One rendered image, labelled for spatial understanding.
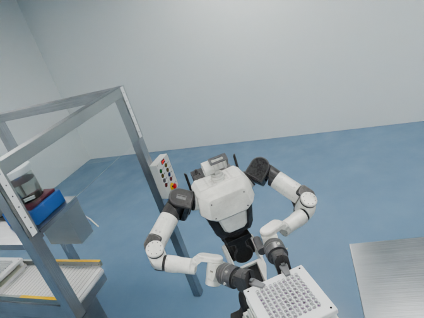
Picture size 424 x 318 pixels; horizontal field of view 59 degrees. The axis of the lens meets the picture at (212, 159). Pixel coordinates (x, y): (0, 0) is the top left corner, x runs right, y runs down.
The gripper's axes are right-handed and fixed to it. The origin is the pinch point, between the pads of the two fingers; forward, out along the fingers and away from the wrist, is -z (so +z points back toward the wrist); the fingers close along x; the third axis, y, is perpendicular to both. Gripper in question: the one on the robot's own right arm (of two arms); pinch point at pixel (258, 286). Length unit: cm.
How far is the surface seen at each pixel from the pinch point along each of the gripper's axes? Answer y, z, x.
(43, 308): 48, 110, 18
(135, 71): -248, 390, -36
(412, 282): -41, -40, 18
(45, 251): 40, 82, -22
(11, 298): 56, 129, 11
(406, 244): -61, -31, 17
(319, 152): -285, 139, 100
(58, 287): 43, 81, -4
